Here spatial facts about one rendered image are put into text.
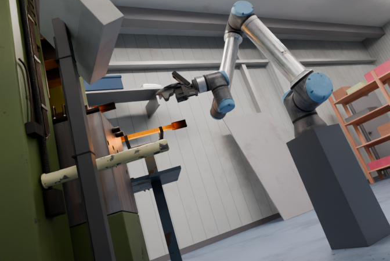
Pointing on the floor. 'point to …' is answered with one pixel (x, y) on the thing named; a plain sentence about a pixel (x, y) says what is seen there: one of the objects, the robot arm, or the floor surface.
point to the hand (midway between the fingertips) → (157, 92)
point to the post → (94, 202)
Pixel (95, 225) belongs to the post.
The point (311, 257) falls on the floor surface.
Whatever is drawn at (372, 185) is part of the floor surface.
